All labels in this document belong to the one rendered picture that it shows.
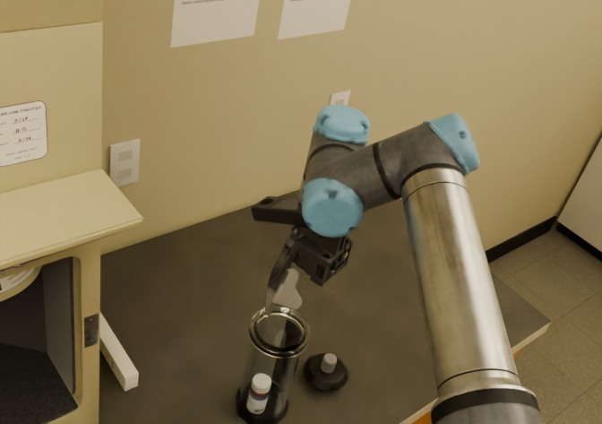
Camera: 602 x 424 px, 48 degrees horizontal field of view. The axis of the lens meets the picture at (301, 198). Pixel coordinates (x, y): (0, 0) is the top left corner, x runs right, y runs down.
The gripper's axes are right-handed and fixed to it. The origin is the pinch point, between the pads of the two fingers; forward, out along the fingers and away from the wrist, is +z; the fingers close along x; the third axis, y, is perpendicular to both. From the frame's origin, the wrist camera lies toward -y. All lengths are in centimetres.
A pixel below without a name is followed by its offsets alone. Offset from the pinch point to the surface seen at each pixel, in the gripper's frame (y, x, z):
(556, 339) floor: 43, 179, 127
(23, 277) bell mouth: -23.9, -32.7, -8.2
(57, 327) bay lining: -27.4, -25.1, 11.3
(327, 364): 5.9, 12.3, 25.3
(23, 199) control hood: -19.2, -34.7, -26.0
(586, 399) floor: 64, 155, 127
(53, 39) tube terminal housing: -20, -29, -45
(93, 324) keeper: -18.9, -24.8, 3.9
